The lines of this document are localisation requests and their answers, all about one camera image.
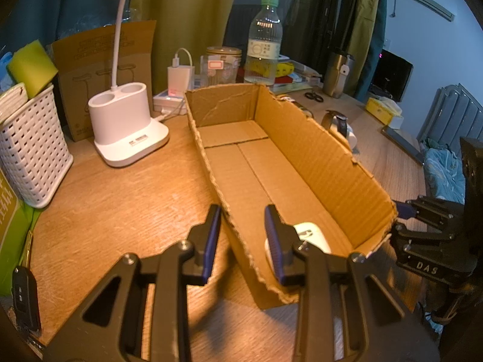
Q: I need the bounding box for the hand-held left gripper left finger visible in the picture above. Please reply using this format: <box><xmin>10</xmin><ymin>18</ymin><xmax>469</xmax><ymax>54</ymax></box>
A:
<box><xmin>43</xmin><ymin>204</ymin><xmax>223</xmax><ymax>362</ymax></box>

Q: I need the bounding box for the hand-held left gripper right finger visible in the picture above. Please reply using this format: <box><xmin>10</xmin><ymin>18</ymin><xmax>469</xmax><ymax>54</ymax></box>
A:
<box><xmin>264</xmin><ymin>204</ymin><xmax>440</xmax><ymax>362</ymax></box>

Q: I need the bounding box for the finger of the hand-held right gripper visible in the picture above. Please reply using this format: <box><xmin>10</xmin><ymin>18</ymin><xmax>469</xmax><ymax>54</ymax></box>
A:
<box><xmin>395</xmin><ymin>195</ymin><xmax>466</xmax><ymax>240</ymax></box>
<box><xmin>392</xmin><ymin>223</ymin><xmax>442</xmax><ymax>249</ymax></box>

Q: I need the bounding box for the white plastic case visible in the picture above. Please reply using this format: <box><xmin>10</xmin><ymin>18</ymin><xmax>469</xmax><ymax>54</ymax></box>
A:
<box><xmin>264</xmin><ymin>222</ymin><xmax>333</xmax><ymax>268</ymax></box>

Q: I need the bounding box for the cardboard box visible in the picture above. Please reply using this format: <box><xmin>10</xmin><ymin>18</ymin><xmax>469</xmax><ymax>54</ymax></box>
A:
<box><xmin>184</xmin><ymin>83</ymin><xmax>398</xmax><ymax>310</ymax></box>

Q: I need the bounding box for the metal wristwatch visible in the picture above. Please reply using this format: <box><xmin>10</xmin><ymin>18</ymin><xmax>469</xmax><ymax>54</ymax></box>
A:
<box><xmin>321</xmin><ymin>110</ymin><xmax>348</xmax><ymax>136</ymax></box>

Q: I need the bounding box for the blue bedding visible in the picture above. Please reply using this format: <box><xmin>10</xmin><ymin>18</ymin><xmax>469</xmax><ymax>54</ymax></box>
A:
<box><xmin>421</xmin><ymin>139</ymin><xmax>466</xmax><ymax>204</ymax></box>

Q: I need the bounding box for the dark smartphone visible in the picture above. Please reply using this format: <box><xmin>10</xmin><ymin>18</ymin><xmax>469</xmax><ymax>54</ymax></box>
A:
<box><xmin>381</xmin><ymin>125</ymin><xmax>425</xmax><ymax>164</ymax></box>

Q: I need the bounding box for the grey radiator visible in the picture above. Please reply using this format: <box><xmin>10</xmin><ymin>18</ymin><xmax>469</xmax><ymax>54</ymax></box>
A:
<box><xmin>417</xmin><ymin>83</ymin><xmax>483</xmax><ymax>148</ymax></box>

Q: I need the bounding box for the yellow tissue box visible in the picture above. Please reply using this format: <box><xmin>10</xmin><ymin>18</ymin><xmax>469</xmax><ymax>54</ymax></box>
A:
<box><xmin>366</xmin><ymin>96</ymin><xmax>402</xmax><ymax>129</ymax></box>

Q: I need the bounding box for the black monitor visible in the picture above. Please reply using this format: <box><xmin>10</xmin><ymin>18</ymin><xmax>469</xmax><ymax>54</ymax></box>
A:
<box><xmin>372</xmin><ymin>49</ymin><xmax>414</xmax><ymax>102</ymax></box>

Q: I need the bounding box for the white desk lamp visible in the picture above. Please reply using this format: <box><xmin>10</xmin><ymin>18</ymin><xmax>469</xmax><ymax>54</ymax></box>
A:
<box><xmin>88</xmin><ymin>0</ymin><xmax>170</xmax><ymax>167</ymax></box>

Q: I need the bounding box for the white plug charger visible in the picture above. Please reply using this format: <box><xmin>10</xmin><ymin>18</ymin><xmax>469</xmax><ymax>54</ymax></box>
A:
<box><xmin>167</xmin><ymin>65</ymin><xmax>197</xmax><ymax>100</ymax></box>

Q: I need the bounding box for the stainless steel tumbler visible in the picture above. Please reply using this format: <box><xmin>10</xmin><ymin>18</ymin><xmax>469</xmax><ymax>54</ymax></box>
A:
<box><xmin>321</xmin><ymin>52</ymin><xmax>356</xmax><ymax>99</ymax></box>

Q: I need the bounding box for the clear plastic box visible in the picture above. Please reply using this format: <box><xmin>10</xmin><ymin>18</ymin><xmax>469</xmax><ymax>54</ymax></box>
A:
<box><xmin>200</xmin><ymin>56</ymin><xmax>235</xmax><ymax>89</ymax></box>

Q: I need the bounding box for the glass jar with gold lid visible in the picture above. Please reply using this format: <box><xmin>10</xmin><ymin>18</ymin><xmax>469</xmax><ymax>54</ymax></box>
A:
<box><xmin>206</xmin><ymin>46</ymin><xmax>242</xmax><ymax>84</ymax></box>

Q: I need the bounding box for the teal curtain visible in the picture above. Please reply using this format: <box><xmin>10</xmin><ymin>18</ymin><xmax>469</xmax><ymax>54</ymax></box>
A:
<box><xmin>355</xmin><ymin>0</ymin><xmax>389</xmax><ymax>102</ymax></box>
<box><xmin>23</xmin><ymin>0</ymin><xmax>131</xmax><ymax>48</ymax></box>

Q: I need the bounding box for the black car key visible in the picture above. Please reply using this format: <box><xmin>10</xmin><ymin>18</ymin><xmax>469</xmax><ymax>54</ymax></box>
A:
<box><xmin>11</xmin><ymin>266</ymin><xmax>42</xmax><ymax>334</ymax></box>

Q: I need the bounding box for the white woven plastic basket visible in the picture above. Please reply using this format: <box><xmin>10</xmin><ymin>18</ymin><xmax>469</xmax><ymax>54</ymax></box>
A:
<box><xmin>0</xmin><ymin>83</ymin><xmax>74</xmax><ymax>209</ymax></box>

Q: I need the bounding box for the clear plastic water bottle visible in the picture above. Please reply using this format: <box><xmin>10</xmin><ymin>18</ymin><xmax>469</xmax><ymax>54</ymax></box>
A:
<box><xmin>243</xmin><ymin>0</ymin><xmax>283</xmax><ymax>85</ymax></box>

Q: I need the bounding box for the olive green curtain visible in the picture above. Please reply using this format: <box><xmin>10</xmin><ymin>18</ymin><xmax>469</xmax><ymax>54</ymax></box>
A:
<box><xmin>124</xmin><ymin>0</ymin><xmax>244</xmax><ymax>93</ymax></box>
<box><xmin>353</xmin><ymin>0</ymin><xmax>382</xmax><ymax>61</ymax></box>

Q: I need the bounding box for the brown cardboard packaging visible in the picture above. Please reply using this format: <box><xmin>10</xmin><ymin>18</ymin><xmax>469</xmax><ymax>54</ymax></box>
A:
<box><xmin>51</xmin><ymin>20</ymin><xmax>157</xmax><ymax>142</ymax></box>

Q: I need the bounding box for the yellow-green sponge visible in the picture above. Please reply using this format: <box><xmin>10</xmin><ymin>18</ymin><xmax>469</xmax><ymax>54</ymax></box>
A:
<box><xmin>8</xmin><ymin>40</ymin><xmax>59</xmax><ymax>99</ymax></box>

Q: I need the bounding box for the blue plastic packet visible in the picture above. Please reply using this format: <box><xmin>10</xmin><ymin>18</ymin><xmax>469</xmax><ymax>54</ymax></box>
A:
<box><xmin>0</xmin><ymin>51</ymin><xmax>16</xmax><ymax>87</ymax></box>

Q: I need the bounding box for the white charger cable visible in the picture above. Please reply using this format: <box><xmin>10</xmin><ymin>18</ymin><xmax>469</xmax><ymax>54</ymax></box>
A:
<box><xmin>171</xmin><ymin>48</ymin><xmax>194</xmax><ymax>69</ymax></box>

